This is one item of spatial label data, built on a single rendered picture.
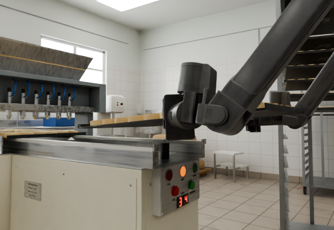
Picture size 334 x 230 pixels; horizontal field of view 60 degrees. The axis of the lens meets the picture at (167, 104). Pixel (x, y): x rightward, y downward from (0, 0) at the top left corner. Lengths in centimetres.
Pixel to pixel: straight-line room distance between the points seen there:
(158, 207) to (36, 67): 93
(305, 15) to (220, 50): 506
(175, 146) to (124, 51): 530
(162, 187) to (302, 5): 59
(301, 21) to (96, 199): 75
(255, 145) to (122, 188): 443
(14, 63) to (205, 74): 106
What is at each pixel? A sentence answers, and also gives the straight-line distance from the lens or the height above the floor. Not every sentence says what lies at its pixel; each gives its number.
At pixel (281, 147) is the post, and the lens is 199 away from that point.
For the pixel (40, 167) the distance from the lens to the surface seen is 119.
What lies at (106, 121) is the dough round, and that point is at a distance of 91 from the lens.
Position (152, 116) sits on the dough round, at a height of 99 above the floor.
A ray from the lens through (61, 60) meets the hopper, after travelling 156.
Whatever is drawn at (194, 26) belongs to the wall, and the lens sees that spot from 598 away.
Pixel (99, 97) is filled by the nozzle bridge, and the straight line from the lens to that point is 165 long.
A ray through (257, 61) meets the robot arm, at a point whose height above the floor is 108.
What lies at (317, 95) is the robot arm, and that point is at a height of 106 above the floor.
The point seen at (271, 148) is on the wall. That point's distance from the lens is 512.
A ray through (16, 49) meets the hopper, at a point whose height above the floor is 128.
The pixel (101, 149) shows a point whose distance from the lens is 95.
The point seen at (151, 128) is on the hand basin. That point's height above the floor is 80.
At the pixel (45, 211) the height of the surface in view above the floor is 65.
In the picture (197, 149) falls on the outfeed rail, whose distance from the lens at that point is 107.
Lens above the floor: 98
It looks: 3 degrees up
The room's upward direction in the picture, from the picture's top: straight up
